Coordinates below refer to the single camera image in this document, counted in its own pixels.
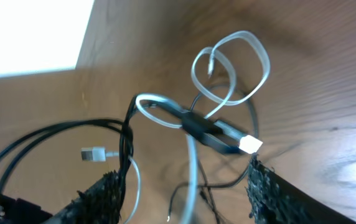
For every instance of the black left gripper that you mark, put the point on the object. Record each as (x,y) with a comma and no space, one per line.
(19,211)

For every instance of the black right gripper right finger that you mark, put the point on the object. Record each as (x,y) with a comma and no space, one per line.
(274,200)

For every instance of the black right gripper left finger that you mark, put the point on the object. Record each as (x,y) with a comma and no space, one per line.
(100,204)

